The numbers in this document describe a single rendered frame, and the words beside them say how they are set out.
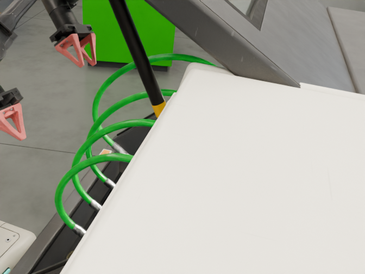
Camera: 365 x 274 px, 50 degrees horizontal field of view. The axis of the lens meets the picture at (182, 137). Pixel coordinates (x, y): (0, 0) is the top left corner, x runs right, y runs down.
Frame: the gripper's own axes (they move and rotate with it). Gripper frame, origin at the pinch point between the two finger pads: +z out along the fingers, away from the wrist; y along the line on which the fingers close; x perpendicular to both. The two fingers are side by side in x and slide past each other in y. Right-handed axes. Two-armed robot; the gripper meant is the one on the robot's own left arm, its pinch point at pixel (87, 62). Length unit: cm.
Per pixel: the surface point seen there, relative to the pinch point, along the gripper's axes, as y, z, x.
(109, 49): 272, -83, 164
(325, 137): -49, 32, -54
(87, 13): 253, -120, 156
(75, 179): -21.2, 25.2, 1.4
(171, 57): -7.8, 12.1, -25.5
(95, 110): -8.0, 12.9, -1.5
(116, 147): -5.0, 22.8, 0.4
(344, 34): 6, 24, -56
